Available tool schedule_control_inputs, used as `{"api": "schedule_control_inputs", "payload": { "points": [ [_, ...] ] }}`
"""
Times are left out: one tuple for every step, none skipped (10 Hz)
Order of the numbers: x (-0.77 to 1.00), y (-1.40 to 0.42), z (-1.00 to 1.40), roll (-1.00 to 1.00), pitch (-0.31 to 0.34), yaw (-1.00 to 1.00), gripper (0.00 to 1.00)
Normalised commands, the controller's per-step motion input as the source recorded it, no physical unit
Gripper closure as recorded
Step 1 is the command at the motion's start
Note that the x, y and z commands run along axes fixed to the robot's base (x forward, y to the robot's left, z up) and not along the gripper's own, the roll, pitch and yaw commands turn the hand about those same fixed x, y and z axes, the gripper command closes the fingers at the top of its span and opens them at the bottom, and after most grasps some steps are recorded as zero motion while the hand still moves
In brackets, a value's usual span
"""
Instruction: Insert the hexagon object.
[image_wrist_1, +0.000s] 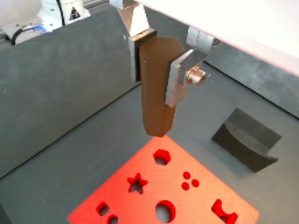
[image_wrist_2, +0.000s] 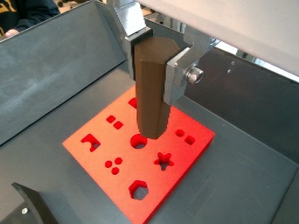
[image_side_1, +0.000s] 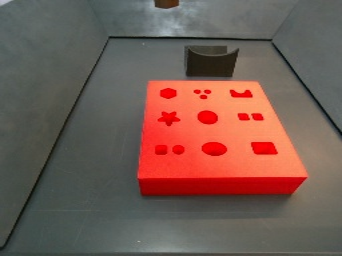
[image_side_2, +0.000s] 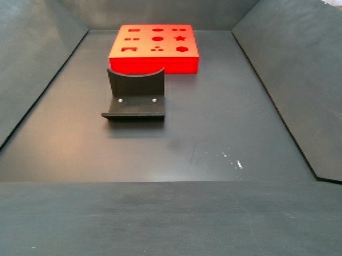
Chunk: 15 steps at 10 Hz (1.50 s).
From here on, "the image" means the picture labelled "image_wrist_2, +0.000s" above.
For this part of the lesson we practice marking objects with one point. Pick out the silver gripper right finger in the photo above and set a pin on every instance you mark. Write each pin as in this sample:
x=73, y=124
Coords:
x=182, y=69

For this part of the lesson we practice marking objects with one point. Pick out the person in dark jacket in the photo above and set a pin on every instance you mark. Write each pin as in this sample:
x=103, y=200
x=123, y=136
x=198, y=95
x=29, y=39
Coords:
x=22, y=14

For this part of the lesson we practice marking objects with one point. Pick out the black corner bracket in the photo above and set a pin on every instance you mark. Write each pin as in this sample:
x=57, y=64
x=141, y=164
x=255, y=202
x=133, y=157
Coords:
x=33, y=211

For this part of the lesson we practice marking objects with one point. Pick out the dark brown hexagonal peg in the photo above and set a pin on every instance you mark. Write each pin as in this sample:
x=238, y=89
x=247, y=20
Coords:
x=153, y=54

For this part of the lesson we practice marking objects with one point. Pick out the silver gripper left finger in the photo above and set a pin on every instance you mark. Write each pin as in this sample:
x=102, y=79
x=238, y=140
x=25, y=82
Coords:
x=131, y=24

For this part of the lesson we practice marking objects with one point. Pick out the red shape sorting block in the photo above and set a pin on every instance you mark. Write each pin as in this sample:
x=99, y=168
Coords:
x=137, y=169

